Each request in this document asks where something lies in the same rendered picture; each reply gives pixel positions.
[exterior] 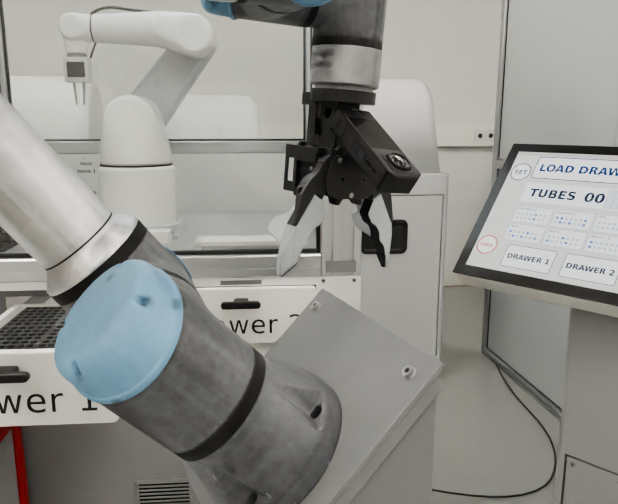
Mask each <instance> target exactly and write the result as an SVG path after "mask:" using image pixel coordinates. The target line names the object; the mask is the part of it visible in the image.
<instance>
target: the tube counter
mask: <svg viewBox="0 0 618 504"><path fill-rule="evenodd" d="M579 207H584V208H594V209H604V210H613V211H618V189H609V188H596V187H587V189H586V192H585V194H584V196H583V199H582V201H581V203H580V206H579Z"/></svg>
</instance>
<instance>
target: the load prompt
mask: <svg viewBox="0 0 618 504"><path fill-rule="evenodd" d="M530 178H536V179H550V180H564V181H578V182H592V183H605V184H618V160H606V159H584V158H562V157H539V159H538V161H537V164H536V166H535V168H534V170H533V172H532V174H531V177H530Z"/></svg>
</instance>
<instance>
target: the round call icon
mask: <svg viewBox="0 0 618 504"><path fill-rule="evenodd" d="M501 237H502V236H497V235H490V234H483V233H481V235H480V237H479V239H478V241H477V243H476V245H475V248H474V250H473V253H478V254H484V255H490V256H493V255H494V252H495V250H496V248H497V246H498V244H499V242H500V239H501Z"/></svg>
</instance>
